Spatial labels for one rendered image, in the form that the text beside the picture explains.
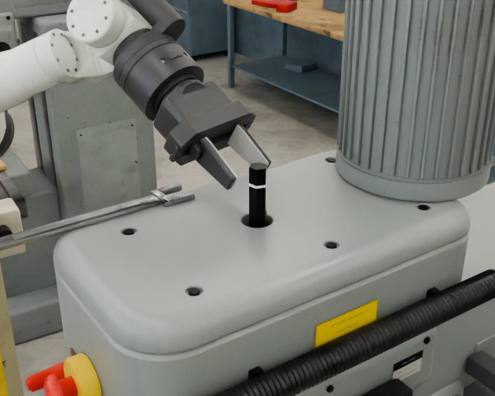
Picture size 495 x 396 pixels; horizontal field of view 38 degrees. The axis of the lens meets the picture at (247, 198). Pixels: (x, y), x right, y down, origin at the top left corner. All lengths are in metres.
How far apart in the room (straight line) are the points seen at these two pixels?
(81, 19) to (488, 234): 0.65
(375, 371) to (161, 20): 0.50
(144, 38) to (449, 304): 0.47
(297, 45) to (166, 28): 6.84
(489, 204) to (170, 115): 0.59
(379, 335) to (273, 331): 0.13
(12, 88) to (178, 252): 0.34
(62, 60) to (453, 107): 0.48
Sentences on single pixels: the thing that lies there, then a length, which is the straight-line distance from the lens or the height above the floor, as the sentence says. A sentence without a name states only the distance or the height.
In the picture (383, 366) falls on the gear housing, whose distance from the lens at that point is 0.93.
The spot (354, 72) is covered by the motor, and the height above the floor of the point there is 2.04.
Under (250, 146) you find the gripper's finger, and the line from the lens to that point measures 0.85.
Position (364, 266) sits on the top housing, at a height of 1.87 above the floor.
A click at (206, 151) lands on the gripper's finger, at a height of 1.97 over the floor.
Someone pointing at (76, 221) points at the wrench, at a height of 1.90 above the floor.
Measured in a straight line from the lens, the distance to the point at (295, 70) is 7.15.
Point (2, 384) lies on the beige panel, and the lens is 3.03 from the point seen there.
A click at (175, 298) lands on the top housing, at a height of 1.89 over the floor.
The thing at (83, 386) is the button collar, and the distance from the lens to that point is 0.80.
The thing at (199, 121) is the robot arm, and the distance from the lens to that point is 0.82.
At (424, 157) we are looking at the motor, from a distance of 0.88.
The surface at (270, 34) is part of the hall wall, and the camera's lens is 8.07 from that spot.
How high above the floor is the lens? 2.29
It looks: 27 degrees down
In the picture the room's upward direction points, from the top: straight up
